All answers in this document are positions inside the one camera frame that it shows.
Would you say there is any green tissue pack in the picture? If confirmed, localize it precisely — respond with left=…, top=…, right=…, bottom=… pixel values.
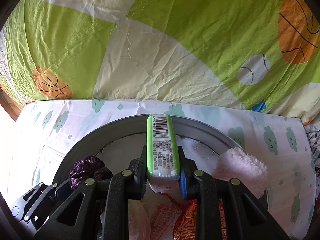
left=146, top=114, right=180, bottom=193

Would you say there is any green cream sports bedsheet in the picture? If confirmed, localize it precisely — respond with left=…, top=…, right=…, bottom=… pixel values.
left=1, top=0, right=319, bottom=125

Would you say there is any purple velvet scrunchie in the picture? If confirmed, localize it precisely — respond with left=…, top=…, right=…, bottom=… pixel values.
left=69, top=155, right=113, bottom=190

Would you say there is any red gold drawstring pouch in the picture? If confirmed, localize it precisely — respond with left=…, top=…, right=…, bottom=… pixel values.
left=156, top=192, right=227, bottom=240

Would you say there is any plaid cloth cover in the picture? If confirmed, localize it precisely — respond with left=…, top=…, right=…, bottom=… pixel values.
left=305, top=124, right=320, bottom=168

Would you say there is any round metal cookie tin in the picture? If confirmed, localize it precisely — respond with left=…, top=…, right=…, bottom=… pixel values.
left=55, top=115, right=235, bottom=183

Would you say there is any fluffy pink sock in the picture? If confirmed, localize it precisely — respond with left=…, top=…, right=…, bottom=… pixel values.
left=212, top=147, right=268, bottom=198

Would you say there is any cloud print table cloth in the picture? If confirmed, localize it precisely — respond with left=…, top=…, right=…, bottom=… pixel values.
left=1, top=100, right=318, bottom=239

